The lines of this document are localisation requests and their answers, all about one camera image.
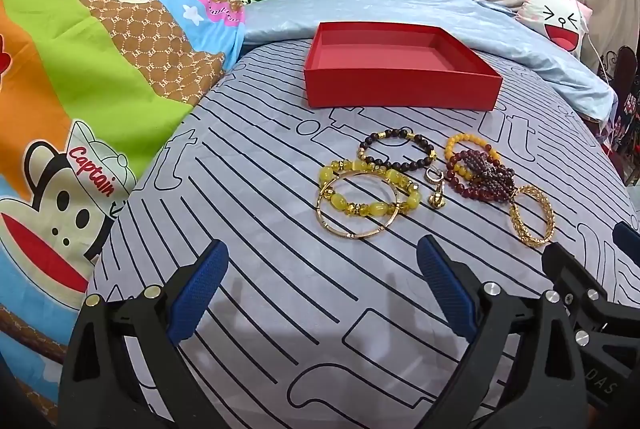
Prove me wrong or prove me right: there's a pink bunny face cushion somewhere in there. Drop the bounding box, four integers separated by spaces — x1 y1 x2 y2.
515 0 593 57

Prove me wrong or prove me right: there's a dark ornate furniture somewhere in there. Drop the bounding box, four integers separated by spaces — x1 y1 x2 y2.
600 46 640 184

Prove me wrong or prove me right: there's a yellow bead bracelet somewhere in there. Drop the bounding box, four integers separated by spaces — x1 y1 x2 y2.
319 160 422 218

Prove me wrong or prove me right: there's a grey striped bed sheet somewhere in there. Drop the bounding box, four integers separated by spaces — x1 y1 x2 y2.
85 36 640 429

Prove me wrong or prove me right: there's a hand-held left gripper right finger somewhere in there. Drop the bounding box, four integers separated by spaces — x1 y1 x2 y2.
416 235 588 429

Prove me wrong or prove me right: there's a thin gold bangle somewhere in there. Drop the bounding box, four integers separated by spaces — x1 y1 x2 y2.
315 171 401 241

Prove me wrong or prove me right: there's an amber bead bracelet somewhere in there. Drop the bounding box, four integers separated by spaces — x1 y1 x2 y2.
444 134 502 174

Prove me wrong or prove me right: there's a light blue pillow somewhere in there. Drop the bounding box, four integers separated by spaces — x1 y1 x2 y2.
241 0 617 124

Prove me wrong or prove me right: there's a colourful cartoon monkey blanket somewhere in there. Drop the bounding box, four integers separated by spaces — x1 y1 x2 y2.
0 0 246 410

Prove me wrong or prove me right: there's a wide gold chain bracelet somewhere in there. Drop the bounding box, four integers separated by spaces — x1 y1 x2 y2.
508 185 556 249

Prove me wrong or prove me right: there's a red cardboard box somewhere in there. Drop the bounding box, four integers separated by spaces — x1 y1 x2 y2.
303 22 503 112

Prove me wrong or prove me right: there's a dark brown bead bracelet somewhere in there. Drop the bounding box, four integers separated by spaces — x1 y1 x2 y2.
356 127 438 174

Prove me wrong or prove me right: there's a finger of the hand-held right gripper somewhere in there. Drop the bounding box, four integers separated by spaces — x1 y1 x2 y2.
541 241 640 360
612 221 640 267

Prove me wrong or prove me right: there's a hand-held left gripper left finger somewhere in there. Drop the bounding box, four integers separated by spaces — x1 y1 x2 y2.
59 239 231 429

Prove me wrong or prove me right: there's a garnet small-bead bracelet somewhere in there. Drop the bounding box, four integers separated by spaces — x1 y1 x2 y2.
465 149 516 202

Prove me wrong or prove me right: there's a dark red bead bracelet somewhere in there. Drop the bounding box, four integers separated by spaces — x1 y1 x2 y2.
446 149 506 202

